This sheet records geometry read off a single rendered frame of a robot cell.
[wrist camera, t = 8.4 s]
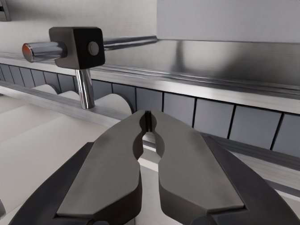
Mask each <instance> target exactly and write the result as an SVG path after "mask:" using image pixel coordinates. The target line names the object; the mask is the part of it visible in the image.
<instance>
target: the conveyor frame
mask: <svg viewBox="0 0 300 225"><path fill-rule="evenodd" d="M0 63H3V64H8V65H14V66H20V67H26V68H32V69H38V70H43V71H50V72H56V73H61V74H66V75H74V76H76V75H75V70H73V69H66V68H61V67H58V66H57V65H56V64H55V60H48V61H42V62H34V63H30V62H29V61H27V60H26V59H25V58H24V55H23V54H13V53H5V52H0ZM90 73H91V79H97V80H102V81H108V82H114V83H121V84H126V85H132V86H137V87H142V88H150V89H155V90H160V91H166V92H173V93H179V94H184V95H189V96H197V97H202V98H207V99H213V100H220V101H225V102H231V103H237V104H243V105H249V106H255V107H260V108H267V109H273V110H278V111H283V112H289V113H296V114H300V86H294V85H286V84H278V83H267V82H259V81H251V80H243V79H232V78H224V77H216V76H208V75H197V74H189V73H181V72H173V71H162V70H154V69H146V68H138V67H127V66H119V65H111V64H104V65H102V66H98V67H93V68H90ZM276 191H277V192H278V193H279V194H280V195H282V196H285V197H287V198H290V199H293V200H296V201H299V202H300V198H299V197H296V196H293V195H290V194H287V193H284V192H281V191H278V190H276Z"/></svg>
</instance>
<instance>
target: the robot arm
mask: <svg viewBox="0 0 300 225"><path fill-rule="evenodd" d="M149 125H150V132H152V133H153V134H154V135H155V145H156V153H157V154H158V155H159V156H160V157H161V160H160V161H159V163H158V185H159V196H160V204H161V210H162V212H163V213H164V214H165V215H167V216H168V217H170V218H172V219H174V220H176V221H177V222H179V223H181V224H183V225H300V219H299V218H298V216H297V215H296V214H295V213H294V211H293V210H292V209H291V207H290V206H289V205H288V204H287V203H286V201H285V200H284V199H283V198H282V197H281V196H280V195H279V193H278V192H277V191H276V190H275V189H274V188H273V187H272V186H271V185H270V184H269V183H268V182H267V181H266V180H264V179H263V178H262V177H261V176H260V175H259V174H257V173H256V172H255V171H254V170H252V169H251V168H250V167H249V166H247V165H246V164H245V163H244V162H242V161H241V160H240V159H238V158H237V157H236V156H235V155H233V154H232V153H231V152H229V151H228V150H227V149H226V148H224V147H223V146H222V145H221V144H219V143H218V142H217V141H215V140H214V139H213V138H212V137H210V136H207V137H204V136H203V135H201V134H200V133H199V132H198V131H196V130H195V129H193V128H192V127H191V126H189V125H187V124H186V123H184V122H182V121H180V120H178V119H176V118H174V117H172V116H169V115H167V114H165V113H163V112H161V111H159V110H157V109H153V110H151V111H146V110H139V111H137V112H135V113H134V114H132V115H130V116H128V117H127V118H125V119H123V120H121V121H120V122H118V123H116V124H115V125H113V126H112V127H110V128H109V129H108V130H106V131H105V132H104V133H103V134H101V135H100V136H99V137H98V138H97V139H96V140H95V141H94V142H87V143H86V144H85V145H84V146H83V147H82V148H80V149H79V150H78V151H77V152H76V153H75V154H74V155H73V156H72V157H70V158H69V159H68V160H67V161H66V162H65V163H64V164H63V165H62V166H61V167H60V168H59V169H58V170H57V171H55V172H54V173H53V174H52V175H51V176H50V177H49V178H48V179H47V180H46V181H44V182H43V183H42V184H41V185H40V186H39V187H38V188H37V189H36V190H35V192H34V193H33V194H32V195H31V196H30V197H29V198H28V199H27V201H26V202H25V203H24V204H23V205H22V206H21V208H20V209H19V210H18V211H17V213H16V214H15V216H14V217H13V218H12V220H11V221H10V223H9V224H8V225H124V224H126V223H127V222H129V221H130V220H132V219H133V218H135V217H136V216H137V215H138V214H139V213H140V211H141V208H142V179H141V169H140V163H139V162H138V159H139V158H140V156H141V155H142V154H143V140H142V138H143V136H144V135H145V134H146V132H148V130H149Z"/></svg>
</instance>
